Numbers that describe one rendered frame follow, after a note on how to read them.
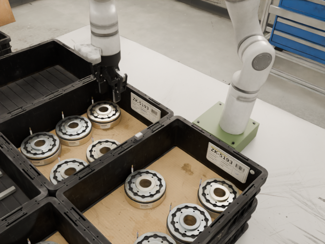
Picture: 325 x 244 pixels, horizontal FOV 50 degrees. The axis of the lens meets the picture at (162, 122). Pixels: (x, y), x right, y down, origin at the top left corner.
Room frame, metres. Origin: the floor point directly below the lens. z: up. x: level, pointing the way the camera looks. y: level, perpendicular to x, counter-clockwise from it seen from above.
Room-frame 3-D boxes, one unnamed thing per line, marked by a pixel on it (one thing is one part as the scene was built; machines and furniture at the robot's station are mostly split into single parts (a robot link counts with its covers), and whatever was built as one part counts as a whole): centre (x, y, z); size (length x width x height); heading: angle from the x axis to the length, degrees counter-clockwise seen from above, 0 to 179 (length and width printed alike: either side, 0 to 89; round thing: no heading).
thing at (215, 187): (0.55, -0.15, 0.86); 0.05 x 0.05 x 0.01
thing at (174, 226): (0.47, -0.08, 0.86); 0.10 x 0.10 x 0.01
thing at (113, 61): (0.82, 0.16, 1.04); 0.08 x 0.08 x 0.09
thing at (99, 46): (0.81, 0.17, 1.12); 0.11 x 0.09 x 0.06; 139
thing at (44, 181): (0.72, 0.21, 0.92); 0.40 x 0.30 x 0.02; 139
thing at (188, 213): (0.47, -0.08, 0.86); 0.05 x 0.05 x 0.01
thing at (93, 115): (0.84, 0.18, 0.86); 0.10 x 0.10 x 0.01
